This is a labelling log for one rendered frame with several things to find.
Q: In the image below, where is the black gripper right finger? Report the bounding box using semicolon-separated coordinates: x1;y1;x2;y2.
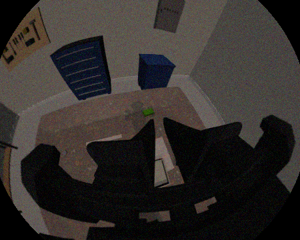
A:
163;117;243;183

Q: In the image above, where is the small green block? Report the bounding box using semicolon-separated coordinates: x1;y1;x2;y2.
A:
142;109;155;117

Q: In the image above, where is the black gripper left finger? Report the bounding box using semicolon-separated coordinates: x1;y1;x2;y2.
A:
86;119;155;189

